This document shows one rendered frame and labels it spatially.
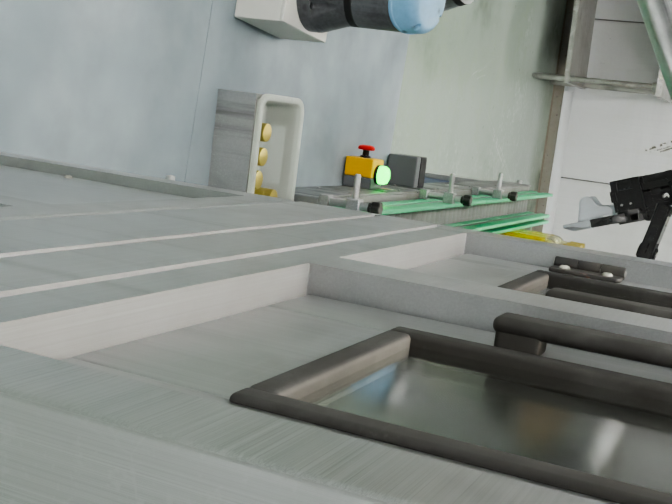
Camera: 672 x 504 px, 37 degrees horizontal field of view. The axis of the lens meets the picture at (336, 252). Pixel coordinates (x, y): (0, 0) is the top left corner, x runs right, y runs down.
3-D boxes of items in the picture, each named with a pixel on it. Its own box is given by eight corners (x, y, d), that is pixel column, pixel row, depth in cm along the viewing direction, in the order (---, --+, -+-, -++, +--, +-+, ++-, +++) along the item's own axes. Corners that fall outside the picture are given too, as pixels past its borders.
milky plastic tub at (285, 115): (206, 212, 181) (248, 220, 177) (220, 87, 178) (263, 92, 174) (253, 209, 197) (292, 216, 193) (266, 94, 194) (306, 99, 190)
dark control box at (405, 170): (383, 183, 260) (413, 188, 257) (387, 153, 259) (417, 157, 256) (394, 183, 267) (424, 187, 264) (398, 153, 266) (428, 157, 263)
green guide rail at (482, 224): (321, 248, 198) (358, 255, 195) (322, 243, 198) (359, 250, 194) (527, 214, 357) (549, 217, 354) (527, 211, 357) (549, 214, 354)
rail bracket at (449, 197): (415, 198, 247) (467, 206, 242) (419, 169, 246) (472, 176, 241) (421, 198, 251) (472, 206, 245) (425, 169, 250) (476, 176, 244)
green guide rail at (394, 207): (326, 211, 197) (363, 217, 194) (326, 206, 197) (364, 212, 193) (530, 193, 356) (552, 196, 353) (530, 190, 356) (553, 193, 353)
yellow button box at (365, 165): (340, 184, 235) (369, 189, 232) (344, 153, 234) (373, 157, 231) (352, 184, 241) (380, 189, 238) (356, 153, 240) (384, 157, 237)
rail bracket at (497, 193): (469, 194, 289) (514, 201, 284) (472, 169, 288) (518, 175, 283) (472, 194, 293) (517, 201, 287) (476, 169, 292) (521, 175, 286)
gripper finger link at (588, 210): (558, 202, 188) (608, 192, 186) (564, 233, 188) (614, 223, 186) (558, 201, 185) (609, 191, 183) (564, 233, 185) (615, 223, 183)
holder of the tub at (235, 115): (201, 241, 182) (239, 248, 179) (218, 88, 178) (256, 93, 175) (247, 235, 197) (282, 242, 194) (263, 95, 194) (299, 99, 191)
